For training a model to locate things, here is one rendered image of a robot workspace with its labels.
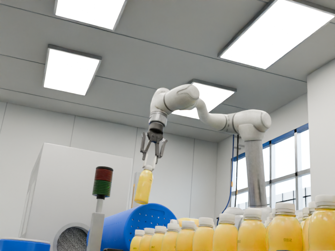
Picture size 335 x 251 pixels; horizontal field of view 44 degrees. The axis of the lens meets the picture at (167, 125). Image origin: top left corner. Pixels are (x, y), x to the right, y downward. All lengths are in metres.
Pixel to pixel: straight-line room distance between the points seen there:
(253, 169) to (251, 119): 0.28
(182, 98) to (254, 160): 0.63
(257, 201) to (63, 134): 5.37
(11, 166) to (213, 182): 3.62
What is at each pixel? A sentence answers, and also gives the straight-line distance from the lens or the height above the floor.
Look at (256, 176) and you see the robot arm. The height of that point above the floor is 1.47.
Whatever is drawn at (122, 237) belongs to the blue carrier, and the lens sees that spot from 1.96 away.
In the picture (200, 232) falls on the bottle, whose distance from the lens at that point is 1.14.
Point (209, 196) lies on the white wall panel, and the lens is 7.85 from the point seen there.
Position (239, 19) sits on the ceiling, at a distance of 4.37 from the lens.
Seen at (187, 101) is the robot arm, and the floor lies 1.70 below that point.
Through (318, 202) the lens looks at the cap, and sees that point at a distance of 0.77.
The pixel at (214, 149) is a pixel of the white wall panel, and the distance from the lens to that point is 8.09.
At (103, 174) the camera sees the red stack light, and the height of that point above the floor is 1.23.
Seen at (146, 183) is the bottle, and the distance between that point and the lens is 1.90.
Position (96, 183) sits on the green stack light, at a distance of 1.46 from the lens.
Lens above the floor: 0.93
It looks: 20 degrees up
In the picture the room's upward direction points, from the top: 5 degrees clockwise
